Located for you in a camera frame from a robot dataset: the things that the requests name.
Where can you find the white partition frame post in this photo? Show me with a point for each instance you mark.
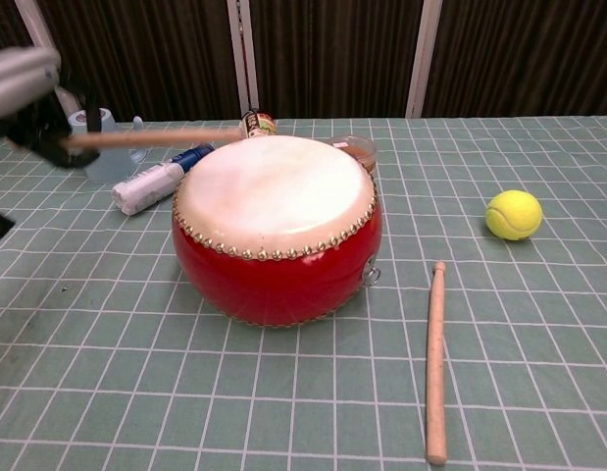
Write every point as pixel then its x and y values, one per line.
pixel 244 59
pixel 38 24
pixel 425 59

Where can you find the red drum with white skin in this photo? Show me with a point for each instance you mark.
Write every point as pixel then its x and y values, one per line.
pixel 273 235

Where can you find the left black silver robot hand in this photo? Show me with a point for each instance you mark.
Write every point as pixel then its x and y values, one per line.
pixel 35 122

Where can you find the brown can with clear lid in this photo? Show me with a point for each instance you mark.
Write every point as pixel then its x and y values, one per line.
pixel 362 152

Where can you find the clear plastic measuring jug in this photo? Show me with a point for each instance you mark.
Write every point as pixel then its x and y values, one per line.
pixel 112 164

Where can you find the yellow tennis ball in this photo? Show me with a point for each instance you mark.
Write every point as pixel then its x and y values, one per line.
pixel 514 215

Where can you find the wooden drumstick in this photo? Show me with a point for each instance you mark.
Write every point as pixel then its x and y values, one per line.
pixel 156 137
pixel 436 363

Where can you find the white and blue spray can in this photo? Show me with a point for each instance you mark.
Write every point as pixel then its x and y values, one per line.
pixel 146 186

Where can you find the dark sauce bottle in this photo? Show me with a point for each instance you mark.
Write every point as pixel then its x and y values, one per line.
pixel 260 125

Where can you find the green checked tablecloth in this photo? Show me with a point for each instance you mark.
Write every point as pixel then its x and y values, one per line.
pixel 136 368

